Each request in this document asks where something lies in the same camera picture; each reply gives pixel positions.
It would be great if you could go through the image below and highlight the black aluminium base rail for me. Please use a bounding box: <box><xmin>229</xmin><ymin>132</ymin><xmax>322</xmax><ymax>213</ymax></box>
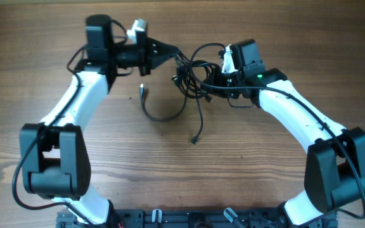
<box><xmin>55</xmin><ymin>207</ymin><xmax>338</xmax><ymax>228</ymax></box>

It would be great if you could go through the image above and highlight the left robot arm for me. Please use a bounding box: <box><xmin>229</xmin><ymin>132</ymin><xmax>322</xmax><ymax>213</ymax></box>
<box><xmin>13</xmin><ymin>14</ymin><xmax>178</xmax><ymax>227</ymax></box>

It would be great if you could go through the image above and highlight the black camera cable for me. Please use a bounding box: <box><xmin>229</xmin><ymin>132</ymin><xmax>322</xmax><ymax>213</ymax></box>
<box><xmin>11</xmin><ymin>18</ymin><xmax>129</xmax><ymax>228</ymax></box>
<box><xmin>188</xmin><ymin>42</ymin><xmax>365</xmax><ymax>220</ymax></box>

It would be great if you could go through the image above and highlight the black right camera cable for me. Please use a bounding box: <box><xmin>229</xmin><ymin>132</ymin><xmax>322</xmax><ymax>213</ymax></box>
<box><xmin>188</xmin><ymin>42</ymin><xmax>365</xmax><ymax>220</ymax></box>

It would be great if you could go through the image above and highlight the black left camera cable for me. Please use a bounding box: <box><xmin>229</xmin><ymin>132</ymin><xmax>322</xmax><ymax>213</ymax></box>
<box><xmin>11</xmin><ymin>18</ymin><xmax>129</xmax><ymax>228</ymax></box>

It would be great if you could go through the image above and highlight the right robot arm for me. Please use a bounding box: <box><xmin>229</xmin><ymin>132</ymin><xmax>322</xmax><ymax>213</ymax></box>
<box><xmin>201</xmin><ymin>39</ymin><xmax>365</xmax><ymax>227</ymax></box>

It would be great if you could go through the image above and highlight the black cable bundle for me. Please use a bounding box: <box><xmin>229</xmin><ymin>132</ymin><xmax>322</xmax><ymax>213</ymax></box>
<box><xmin>170</xmin><ymin>50</ymin><xmax>223</xmax><ymax>145</ymax></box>

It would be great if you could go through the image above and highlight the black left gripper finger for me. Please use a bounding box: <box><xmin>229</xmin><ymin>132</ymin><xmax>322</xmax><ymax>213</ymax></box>
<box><xmin>148</xmin><ymin>37</ymin><xmax>179</xmax><ymax>54</ymax></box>
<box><xmin>150</xmin><ymin>52</ymin><xmax>176</xmax><ymax>70</ymax></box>

